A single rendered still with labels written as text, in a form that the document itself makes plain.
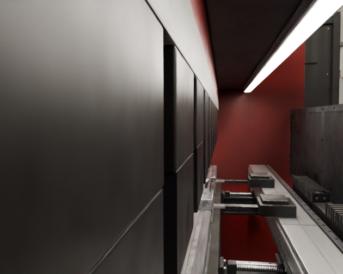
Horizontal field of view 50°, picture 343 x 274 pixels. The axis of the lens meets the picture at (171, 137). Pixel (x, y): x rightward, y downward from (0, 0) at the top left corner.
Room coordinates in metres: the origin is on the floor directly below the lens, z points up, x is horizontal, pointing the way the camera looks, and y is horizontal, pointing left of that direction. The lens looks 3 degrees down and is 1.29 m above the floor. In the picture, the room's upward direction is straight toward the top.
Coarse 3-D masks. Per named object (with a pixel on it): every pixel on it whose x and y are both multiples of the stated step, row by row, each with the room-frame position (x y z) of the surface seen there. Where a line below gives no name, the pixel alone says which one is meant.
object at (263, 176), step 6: (252, 174) 1.66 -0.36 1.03; (258, 174) 1.66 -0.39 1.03; (264, 174) 1.66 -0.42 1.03; (216, 180) 1.67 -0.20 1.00; (222, 180) 1.66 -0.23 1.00; (228, 180) 1.66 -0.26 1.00; (234, 180) 1.66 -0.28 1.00; (240, 180) 1.66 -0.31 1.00; (246, 180) 1.66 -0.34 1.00; (252, 180) 1.60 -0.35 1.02; (258, 180) 1.60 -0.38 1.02; (264, 180) 1.60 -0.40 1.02; (270, 180) 1.59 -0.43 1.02; (252, 186) 1.60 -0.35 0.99; (258, 186) 1.60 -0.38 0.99; (264, 186) 1.60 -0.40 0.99; (270, 186) 1.59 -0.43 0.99
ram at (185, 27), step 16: (160, 0) 0.19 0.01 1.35; (176, 0) 0.25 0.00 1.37; (192, 0) 0.38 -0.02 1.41; (160, 16) 0.19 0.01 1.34; (176, 16) 0.25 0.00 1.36; (192, 16) 0.38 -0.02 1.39; (176, 32) 0.25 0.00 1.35; (192, 32) 0.38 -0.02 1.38; (208, 32) 0.77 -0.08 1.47; (192, 48) 0.38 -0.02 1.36; (208, 48) 0.77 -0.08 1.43; (192, 64) 0.38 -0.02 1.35; (208, 64) 0.79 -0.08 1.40; (208, 80) 0.77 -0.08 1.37
